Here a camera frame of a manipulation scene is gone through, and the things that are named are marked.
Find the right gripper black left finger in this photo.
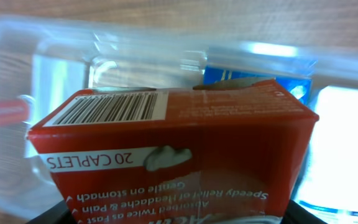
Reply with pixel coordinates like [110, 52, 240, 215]
[26, 200, 76, 224]

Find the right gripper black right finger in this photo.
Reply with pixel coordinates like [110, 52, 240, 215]
[283, 200, 327, 224]

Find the red caplets box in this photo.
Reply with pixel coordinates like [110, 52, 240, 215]
[27, 80, 319, 223]

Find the blue lozenge box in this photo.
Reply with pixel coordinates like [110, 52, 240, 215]
[203, 67, 312, 104]

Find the clear plastic container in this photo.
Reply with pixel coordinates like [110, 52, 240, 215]
[0, 17, 358, 223]

